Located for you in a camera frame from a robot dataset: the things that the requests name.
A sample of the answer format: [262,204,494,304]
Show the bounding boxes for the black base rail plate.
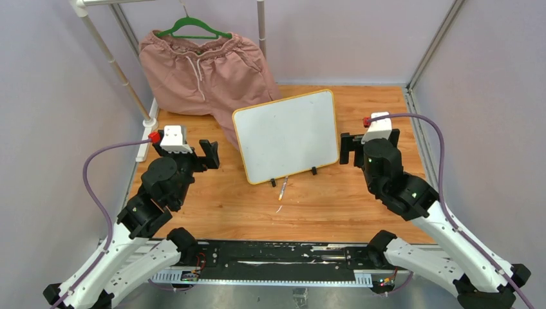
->
[150,240,408,288]

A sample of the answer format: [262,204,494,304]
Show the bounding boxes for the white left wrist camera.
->
[160,125,193,154]

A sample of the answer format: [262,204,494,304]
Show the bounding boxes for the pink shorts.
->
[139,30,282,147]

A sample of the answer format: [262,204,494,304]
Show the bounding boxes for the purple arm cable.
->
[368,113,536,309]
[49,138,155,309]

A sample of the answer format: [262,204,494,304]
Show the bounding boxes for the yellow-framed whiteboard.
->
[232,89,340,185]

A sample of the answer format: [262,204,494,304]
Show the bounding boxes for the white clothes rack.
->
[69,0,266,163]

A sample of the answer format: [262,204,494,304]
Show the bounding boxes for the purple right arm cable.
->
[368,113,536,309]

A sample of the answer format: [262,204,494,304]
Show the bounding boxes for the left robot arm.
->
[43,131,220,308]

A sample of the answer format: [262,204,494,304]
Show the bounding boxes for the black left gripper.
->
[155,138,220,206]

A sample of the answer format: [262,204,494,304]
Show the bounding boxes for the white whiteboard marker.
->
[278,176,289,201]

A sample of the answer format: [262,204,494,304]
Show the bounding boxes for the green clothes hanger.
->
[155,3,233,40]

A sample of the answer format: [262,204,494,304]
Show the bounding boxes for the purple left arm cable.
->
[49,138,155,309]

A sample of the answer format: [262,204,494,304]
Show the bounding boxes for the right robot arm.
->
[339,129,531,308]

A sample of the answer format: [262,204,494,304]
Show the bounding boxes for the aluminium frame post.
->
[403,0,466,189]

